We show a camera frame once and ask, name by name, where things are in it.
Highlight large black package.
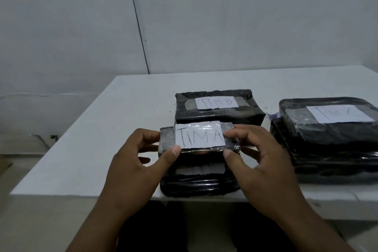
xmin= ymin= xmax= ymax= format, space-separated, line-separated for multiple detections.
xmin=270 ymin=117 xmax=378 ymax=177

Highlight thin black wall cable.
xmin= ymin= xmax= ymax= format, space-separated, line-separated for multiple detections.
xmin=125 ymin=0 xmax=151 ymax=74

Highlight person's dark trousers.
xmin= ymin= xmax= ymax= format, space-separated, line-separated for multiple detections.
xmin=117 ymin=200 xmax=305 ymax=252

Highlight rounded black package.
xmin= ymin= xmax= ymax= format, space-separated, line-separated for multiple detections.
xmin=278 ymin=97 xmax=378 ymax=146

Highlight brown cardboard sheet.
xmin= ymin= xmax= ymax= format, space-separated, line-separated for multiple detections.
xmin=0 ymin=154 xmax=14 ymax=176

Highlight grey metal frame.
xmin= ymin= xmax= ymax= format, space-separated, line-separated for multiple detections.
xmin=32 ymin=134 xmax=59 ymax=149

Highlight white label black bottom line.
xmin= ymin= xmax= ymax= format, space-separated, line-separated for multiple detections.
xmin=184 ymin=96 xmax=252 ymax=111

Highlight person's left hand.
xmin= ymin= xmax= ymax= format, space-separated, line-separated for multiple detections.
xmin=100 ymin=128 xmax=181 ymax=217

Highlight black tray container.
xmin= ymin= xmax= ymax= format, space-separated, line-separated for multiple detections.
xmin=159 ymin=156 xmax=240 ymax=198

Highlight small lumpy black package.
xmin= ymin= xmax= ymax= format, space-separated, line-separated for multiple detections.
xmin=158 ymin=122 xmax=241 ymax=158

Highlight white label thin writing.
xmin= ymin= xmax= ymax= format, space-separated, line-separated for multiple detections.
xmin=175 ymin=121 xmax=226 ymax=150
xmin=306 ymin=104 xmax=376 ymax=124

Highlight person's right hand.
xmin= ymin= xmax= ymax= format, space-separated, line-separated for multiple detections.
xmin=223 ymin=124 xmax=311 ymax=220

